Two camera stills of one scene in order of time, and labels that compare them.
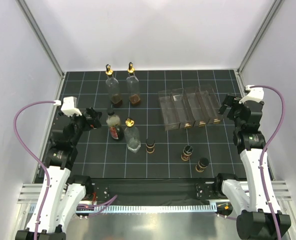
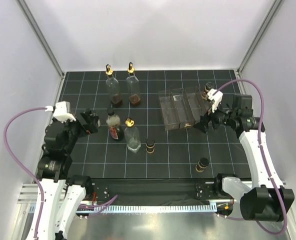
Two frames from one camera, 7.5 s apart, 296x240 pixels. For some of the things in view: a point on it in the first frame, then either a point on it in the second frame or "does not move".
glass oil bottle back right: x=132 y=86 does not move
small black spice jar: x=150 y=144 does not move
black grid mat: x=156 y=124 does not move
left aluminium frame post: x=41 y=37 does not move
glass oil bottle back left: x=112 y=86 does not move
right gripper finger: x=229 y=100 to x=207 y=116
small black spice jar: x=202 y=163 does not move
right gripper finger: x=222 y=109 to x=202 y=126
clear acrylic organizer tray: x=189 y=107 does not move
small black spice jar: x=188 y=150 to x=209 y=86
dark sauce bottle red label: x=113 y=121 does not move
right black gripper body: x=234 y=113 to x=222 y=117
